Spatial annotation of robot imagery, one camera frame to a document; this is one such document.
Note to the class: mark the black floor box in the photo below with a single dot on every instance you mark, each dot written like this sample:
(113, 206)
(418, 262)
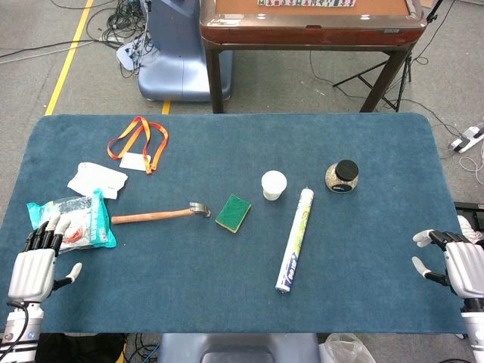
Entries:
(469, 210)

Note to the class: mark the black tripod stand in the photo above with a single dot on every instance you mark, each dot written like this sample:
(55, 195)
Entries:
(393, 81)

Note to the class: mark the black bag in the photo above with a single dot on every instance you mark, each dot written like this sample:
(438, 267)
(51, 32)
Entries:
(79, 349)

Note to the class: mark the brown mahjong table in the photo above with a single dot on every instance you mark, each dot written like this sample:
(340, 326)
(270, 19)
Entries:
(310, 26)

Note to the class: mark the green yellow sponge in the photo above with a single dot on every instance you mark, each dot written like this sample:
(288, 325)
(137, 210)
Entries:
(233, 212)

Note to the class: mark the blue table cloth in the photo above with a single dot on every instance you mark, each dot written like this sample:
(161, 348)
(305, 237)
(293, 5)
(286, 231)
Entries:
(227, 283)

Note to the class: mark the white paper packet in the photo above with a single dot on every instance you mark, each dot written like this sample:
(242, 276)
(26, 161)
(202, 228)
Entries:
(96, 180)

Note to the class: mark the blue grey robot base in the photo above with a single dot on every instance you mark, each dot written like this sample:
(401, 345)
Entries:
(174, 56)

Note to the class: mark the white badge card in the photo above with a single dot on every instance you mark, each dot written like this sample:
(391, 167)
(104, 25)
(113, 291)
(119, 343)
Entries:
(132, 162)

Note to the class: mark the seed jar with black lid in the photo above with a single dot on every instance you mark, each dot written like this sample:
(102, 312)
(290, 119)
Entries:
(340, 175)

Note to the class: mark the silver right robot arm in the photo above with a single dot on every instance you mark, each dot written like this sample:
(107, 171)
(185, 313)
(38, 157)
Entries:
(475, 332)

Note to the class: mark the white power strip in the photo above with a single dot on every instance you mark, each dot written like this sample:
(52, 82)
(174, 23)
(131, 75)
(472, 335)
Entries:
(467, 139)

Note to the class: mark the grey robot torso base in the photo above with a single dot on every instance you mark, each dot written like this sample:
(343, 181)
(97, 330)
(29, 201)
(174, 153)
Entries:
(238, 348)

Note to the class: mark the clear plastic bag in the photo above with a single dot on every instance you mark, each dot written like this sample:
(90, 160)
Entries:
(344, 349)

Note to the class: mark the white paper cup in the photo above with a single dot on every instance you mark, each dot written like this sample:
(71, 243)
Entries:
(273, 184)

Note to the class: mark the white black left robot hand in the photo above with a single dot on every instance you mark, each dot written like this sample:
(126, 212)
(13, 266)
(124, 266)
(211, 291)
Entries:
(32, 272)

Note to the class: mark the cling film roll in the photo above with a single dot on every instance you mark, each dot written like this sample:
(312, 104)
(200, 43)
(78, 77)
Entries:
(296, 242)

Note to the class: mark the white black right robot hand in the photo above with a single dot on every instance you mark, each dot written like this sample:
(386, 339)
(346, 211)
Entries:
(465, 268)

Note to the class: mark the row of printed mahjong tiles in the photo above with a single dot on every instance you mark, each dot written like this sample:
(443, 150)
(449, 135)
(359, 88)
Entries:
(306, 3)

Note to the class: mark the teal snack bag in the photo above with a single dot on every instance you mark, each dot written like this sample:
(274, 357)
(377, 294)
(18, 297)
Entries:
(83, 215)

